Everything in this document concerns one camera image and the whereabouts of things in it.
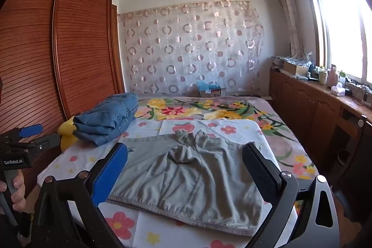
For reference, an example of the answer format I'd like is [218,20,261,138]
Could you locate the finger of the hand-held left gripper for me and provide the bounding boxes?
[27,133,60,153]
[0,124,43,145]

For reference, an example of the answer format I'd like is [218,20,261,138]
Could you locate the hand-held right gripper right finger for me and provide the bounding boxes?
[242,143,340,248]

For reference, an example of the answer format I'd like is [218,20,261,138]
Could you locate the grey pants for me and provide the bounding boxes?
[106,129,265,237]

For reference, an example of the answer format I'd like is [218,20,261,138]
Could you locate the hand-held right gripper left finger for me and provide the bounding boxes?
[30,142,129,248]

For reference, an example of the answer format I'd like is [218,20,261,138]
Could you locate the open cardboard box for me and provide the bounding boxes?
[198,85,227,97]

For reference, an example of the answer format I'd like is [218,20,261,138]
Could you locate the circle patterned wall curtain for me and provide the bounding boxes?
[116,0,265,96]

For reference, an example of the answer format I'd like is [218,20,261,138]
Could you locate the blue packet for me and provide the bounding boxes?
[198,81,220,91]

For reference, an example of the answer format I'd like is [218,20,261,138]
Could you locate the pink bottle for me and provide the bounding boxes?
[328,64,339,87]

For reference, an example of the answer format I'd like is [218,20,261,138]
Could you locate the small cardboard box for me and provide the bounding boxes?
[283,60,309,76]

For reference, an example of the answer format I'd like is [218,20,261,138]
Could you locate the wooden slatted wardrobe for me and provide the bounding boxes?
[0,0,125,208]

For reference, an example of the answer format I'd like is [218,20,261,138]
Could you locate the wooden framed window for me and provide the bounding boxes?
[302,0,372,86]

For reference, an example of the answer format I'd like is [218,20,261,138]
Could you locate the folded blue jeans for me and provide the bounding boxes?
[73,93,139,147]

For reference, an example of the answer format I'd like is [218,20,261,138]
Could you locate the white strawberry print sheet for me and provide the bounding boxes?
[54,119,300,248]

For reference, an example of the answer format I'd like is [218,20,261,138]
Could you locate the patterned cloth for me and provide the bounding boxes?
[272,56,313,65]

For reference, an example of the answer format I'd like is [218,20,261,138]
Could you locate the long wooden cabinet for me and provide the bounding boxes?
[269,66,372,208]

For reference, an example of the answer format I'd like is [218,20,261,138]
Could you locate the beige window curtain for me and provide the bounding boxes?
[273,0,304,58]

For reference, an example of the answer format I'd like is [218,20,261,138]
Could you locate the person's left hand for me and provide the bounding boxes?
[0,169,27,215]

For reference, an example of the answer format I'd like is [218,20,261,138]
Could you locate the floral blanket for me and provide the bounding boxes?
[135,95,320,180]

